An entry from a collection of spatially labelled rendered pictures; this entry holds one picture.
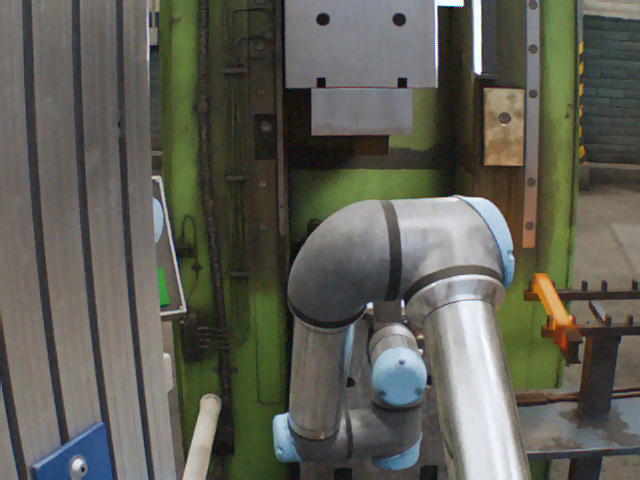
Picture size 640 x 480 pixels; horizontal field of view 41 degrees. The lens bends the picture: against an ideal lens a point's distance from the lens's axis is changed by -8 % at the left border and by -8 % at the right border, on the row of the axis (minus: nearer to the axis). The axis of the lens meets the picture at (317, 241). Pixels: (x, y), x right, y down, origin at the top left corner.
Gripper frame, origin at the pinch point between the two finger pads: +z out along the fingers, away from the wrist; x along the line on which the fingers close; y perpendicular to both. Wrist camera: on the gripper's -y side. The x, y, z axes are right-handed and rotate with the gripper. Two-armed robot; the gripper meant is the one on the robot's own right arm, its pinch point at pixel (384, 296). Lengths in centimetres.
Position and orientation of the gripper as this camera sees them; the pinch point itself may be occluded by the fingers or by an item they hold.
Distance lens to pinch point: 159.4
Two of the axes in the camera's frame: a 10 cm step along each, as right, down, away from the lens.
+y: 0.2, 9.7, 2.3
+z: 0.0, -2.3, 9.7
